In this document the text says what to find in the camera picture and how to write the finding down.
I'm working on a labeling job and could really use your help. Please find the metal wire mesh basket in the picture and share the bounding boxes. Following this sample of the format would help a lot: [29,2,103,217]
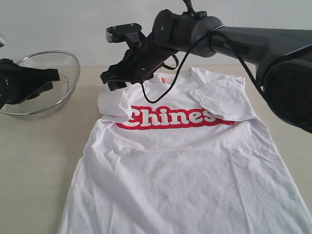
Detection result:
[0,50,80,120]

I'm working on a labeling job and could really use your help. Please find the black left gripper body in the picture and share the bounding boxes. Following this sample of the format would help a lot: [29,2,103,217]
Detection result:
[0,58,39,105]

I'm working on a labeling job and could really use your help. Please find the white t-shirt red lettering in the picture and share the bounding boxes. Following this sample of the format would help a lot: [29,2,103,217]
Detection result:
[58,67,312,234]

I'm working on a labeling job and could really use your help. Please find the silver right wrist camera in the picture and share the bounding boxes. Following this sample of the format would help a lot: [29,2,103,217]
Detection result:
[106,23,145,44]

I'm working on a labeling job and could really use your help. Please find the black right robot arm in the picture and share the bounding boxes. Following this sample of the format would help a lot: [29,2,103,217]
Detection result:
[100,0,312,132]

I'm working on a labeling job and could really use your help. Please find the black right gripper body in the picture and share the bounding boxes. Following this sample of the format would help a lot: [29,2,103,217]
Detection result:
[122,33,177,83]

